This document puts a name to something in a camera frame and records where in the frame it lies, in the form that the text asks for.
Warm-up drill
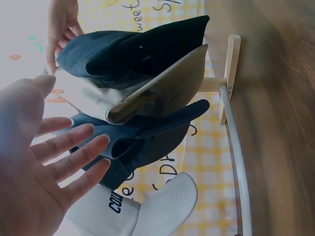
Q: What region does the person's right hand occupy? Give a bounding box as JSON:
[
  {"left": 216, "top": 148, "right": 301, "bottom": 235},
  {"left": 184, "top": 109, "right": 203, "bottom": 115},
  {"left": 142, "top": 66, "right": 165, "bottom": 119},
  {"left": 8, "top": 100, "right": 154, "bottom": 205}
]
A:
[{"left": 46, "top": 0, "right": 85, "bottom": 75}]

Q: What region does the person's left hand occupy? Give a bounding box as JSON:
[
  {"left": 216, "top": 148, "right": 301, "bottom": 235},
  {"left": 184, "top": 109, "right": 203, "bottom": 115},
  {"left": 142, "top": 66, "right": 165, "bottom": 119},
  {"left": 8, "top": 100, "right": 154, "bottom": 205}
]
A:
[{"left": 0, "top": 75, "right": 111, "bottom": 236}]

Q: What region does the dark navy cap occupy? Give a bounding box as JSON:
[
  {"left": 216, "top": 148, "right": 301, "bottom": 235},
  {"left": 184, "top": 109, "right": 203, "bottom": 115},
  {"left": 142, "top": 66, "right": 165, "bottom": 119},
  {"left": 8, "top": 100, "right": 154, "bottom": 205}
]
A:
[{"left": 57, "top": 15, "right": 210, "bottom": 86}]

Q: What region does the beige cap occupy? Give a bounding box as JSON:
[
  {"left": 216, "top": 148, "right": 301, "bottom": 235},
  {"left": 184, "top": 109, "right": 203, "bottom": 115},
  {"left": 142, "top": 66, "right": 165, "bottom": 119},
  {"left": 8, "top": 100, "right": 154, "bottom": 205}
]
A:
[{"left": 81, "top": 43, "right": 209, "bottom": 125}]

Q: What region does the blue denim cap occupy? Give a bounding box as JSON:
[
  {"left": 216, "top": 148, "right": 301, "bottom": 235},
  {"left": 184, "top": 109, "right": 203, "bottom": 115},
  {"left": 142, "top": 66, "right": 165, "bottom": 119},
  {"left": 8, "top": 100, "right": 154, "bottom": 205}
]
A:
[{"left": 68, "top": 99, "right": 210, "bottom": 190}]

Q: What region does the wooden rack stand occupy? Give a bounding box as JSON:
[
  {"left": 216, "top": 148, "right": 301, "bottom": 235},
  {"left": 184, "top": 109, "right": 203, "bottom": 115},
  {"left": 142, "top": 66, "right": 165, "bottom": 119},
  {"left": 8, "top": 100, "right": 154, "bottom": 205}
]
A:
[{"left": 203, "top": 34, "right": 241, "bottom": 125}]

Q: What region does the white cap with dark lettering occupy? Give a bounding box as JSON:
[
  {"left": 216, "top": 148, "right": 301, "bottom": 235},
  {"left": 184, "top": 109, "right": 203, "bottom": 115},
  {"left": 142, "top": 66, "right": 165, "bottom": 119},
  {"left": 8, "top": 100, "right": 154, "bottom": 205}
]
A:
[{"left": 64, "top": 172, "right": 199, "bottom": 236}]

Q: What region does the white rack bar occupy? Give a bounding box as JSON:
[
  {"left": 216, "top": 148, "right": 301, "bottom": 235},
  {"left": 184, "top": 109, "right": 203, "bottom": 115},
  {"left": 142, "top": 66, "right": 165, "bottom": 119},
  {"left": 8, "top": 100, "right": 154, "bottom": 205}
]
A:
[{"left": 219, "top": 85, "right": 253, "bottom": 236}]

